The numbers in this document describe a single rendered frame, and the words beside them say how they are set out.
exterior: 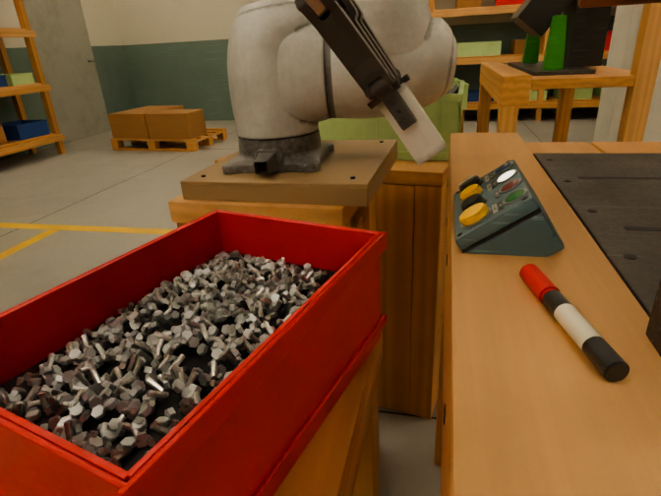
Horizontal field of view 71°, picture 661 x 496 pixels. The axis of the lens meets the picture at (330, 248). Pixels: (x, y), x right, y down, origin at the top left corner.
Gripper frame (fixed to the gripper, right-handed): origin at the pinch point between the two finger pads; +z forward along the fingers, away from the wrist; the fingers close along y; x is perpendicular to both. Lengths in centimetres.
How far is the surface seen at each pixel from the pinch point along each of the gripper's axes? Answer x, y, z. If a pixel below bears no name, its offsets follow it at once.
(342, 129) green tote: -28, -82, -2
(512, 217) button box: 3.1, 2.2, 11.9
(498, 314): -0.6, 12.9, 14.0
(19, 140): -430, -390, -209
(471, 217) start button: -0.1, 1.2, 10.4
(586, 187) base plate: 10.8, -20.7, 22.0
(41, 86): -388, -431, -247
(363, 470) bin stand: -27.7, 3.7, 31.2
